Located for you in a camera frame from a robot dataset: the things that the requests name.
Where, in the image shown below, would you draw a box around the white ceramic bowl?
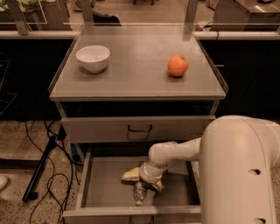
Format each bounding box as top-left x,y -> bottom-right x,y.
75,45 -> 110,74

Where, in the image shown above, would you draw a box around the white rail counter edge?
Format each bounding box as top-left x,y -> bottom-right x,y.
0,31 -> 280,40

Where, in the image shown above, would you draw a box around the clear plastic water bottle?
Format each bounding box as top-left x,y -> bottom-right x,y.
133,181 -> 147,207

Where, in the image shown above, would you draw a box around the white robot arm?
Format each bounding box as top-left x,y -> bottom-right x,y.
122,115 -> 280,224

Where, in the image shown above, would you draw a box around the grey metal post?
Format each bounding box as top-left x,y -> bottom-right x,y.
7,0 -> 31,36
79,0 -> 94,26

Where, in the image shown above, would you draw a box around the black floor stand bar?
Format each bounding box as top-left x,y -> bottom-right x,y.
22,136 -> 56,203

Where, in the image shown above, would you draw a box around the black floor cables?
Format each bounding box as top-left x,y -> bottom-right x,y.
24,119 -> 84,224

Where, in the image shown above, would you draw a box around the grey metal post middle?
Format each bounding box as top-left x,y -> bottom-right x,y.
79,0 -> 94,26

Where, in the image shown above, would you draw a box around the grey metal post left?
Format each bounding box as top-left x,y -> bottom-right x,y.
7,0 -> 31,36

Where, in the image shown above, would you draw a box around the grey drawer cabinet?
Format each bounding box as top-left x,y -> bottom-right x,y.
48,24 -> 229,224

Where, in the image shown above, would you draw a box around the open middle drawer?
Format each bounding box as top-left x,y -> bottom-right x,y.
63,152 -> 201,224

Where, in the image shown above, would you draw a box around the closed top drawer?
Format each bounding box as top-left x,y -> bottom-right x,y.
61,115 -> 215,143

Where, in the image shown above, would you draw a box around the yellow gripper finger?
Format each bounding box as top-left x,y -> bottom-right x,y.
149,180 -> 164,193
122,167 -> 140,182

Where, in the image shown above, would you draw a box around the orange fruit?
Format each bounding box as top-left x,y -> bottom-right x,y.
167,54 -> 189,78

